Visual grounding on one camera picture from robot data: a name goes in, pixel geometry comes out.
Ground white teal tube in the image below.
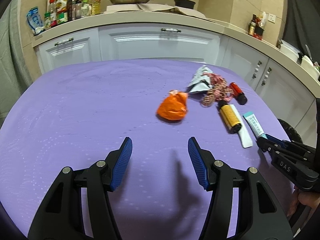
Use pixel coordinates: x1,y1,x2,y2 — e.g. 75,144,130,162
230,104,253,148

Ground light blue tube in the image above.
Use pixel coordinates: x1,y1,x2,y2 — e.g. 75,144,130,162
243,112,267,139

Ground yellow label small bottle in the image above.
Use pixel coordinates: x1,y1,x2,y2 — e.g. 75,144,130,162
218,100,242,133

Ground red small bottle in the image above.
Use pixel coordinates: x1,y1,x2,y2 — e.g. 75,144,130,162
229,82,247,105

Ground red checkered ribbon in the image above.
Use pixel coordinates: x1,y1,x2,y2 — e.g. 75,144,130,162
201,73,234,107

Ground silver printed snack wrapper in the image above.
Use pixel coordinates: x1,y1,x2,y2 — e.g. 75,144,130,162
187,65,213,94

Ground small orange bag ball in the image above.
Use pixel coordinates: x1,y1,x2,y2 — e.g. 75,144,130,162
157,90,188,121

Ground black trash bin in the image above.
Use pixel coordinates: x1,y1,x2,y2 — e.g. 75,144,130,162
278,119,303,144

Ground white kitchen cabinets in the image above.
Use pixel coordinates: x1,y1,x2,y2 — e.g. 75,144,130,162
32,23,319,145

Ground person's right hand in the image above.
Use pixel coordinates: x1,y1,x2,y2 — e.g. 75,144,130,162
287,186,320,217

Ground white rectangular container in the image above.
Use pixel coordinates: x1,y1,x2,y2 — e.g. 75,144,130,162
300,55,319,80

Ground white food container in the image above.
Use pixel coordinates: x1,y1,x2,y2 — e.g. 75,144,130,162
280,40,300,63

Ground purple tablecloth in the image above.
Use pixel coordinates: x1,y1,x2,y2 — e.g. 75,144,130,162
1,60,293,239

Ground red black box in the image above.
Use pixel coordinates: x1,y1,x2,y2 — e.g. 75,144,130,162
253,25,264,40

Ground dark sauce bottle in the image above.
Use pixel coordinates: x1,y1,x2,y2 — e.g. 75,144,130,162
248,14,257,36

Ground black curtain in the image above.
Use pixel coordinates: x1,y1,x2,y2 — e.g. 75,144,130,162
283,0,319,62

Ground black pot with lid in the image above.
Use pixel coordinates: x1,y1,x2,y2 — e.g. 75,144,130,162
174,0,196,9

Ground blue white bag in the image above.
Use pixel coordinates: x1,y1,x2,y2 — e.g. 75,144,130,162
27,7,45,36

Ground cooking oil bottle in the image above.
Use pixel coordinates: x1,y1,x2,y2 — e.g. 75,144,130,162
88,0,101,16

